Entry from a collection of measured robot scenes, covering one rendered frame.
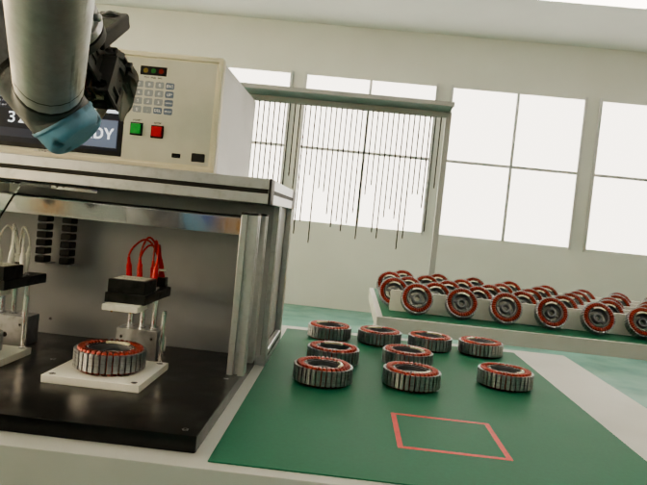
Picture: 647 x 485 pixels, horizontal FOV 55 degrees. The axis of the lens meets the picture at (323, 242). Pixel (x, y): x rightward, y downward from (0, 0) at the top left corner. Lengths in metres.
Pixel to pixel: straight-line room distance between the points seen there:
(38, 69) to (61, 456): 0.45
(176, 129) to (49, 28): 0.58
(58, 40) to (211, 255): 0.72
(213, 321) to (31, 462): 0.53
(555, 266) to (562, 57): 2.40
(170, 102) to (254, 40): 6.60
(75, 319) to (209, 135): 0.48
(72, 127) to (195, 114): 0.41
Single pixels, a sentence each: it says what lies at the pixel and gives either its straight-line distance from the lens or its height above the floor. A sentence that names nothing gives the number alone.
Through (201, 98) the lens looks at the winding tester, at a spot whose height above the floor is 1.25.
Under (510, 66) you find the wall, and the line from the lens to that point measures 7.81.
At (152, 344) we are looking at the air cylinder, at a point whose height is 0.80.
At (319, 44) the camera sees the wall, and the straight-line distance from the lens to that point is 7.67.
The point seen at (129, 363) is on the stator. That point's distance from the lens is 1.03.
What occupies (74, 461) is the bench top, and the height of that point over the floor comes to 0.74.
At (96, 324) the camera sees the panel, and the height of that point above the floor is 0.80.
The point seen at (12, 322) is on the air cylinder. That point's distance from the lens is 1.28.
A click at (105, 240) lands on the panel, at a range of 1.33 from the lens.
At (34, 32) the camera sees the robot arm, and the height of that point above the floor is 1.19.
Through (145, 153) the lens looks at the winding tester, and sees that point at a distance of 1.18.
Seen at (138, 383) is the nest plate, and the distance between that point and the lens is 1.00.
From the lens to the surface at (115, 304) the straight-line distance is 1.09.
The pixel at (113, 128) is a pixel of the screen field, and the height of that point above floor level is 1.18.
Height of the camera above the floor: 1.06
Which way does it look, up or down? 2 degrees down
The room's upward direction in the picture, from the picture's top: 6 degrees clockwise
